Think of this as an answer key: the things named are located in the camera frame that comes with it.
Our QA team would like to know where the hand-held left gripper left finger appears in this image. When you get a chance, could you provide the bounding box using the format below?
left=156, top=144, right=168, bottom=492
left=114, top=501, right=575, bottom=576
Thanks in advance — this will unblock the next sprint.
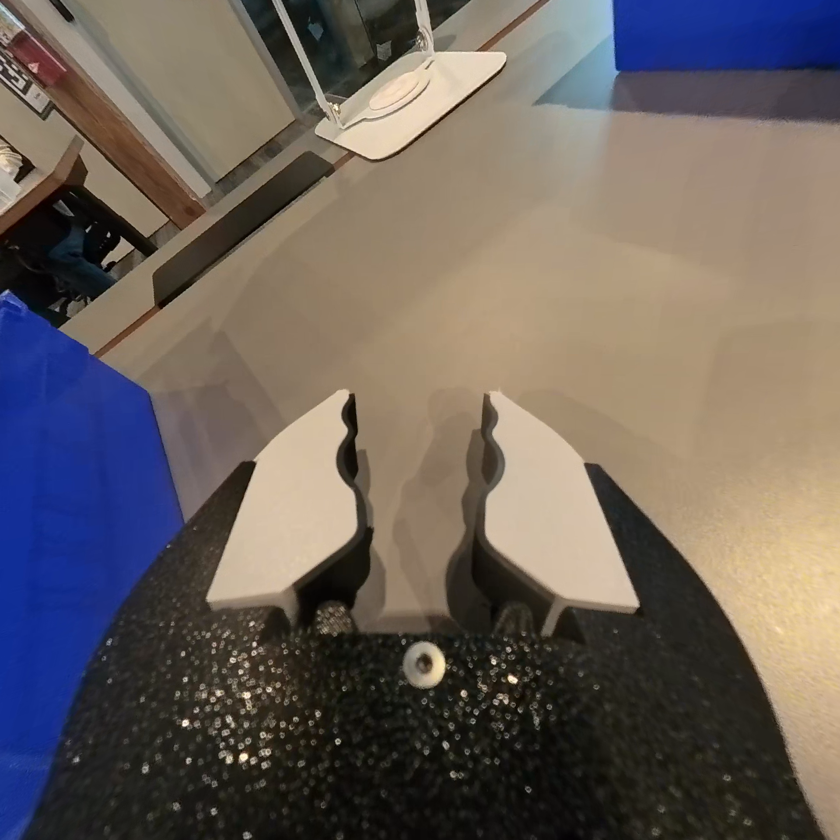
left=205, top=389, right=376, bottom=626

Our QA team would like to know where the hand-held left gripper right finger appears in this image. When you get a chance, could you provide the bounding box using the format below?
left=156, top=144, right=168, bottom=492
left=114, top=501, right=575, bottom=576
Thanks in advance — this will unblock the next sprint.
left=445, top=391, right=641, bottom=637

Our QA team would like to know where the large blue box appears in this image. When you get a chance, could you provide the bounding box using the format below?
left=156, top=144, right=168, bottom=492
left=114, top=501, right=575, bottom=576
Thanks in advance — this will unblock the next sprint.
left=0, top=289, right=186, bottom=840

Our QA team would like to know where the black pad on table edge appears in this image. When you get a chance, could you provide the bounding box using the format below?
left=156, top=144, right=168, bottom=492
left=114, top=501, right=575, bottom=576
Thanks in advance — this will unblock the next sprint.
left=151, top=150, right=336, bottom=308

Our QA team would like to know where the black office chair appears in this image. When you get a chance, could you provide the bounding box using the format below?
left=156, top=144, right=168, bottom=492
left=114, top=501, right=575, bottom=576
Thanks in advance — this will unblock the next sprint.
left=0, top=185, right=159, bottom=329

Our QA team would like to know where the wooden desk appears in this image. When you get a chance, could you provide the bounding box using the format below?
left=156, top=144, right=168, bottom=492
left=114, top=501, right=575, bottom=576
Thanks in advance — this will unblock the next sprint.
left=0, top=134, right=89, bottom=235

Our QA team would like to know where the wooden pillar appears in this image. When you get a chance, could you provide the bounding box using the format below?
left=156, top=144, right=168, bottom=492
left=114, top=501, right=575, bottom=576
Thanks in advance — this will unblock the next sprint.
left=18, top=0, right=209, bottom=231

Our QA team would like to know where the black and white wall poster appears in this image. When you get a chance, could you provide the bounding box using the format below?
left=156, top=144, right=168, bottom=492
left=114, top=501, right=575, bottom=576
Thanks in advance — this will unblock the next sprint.
left=0, top=39, right=55, bottom=120

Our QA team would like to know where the red wall sign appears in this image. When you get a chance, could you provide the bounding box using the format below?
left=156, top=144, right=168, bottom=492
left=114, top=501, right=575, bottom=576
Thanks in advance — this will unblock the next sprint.
left=11, top=33, right=70, bottom=84

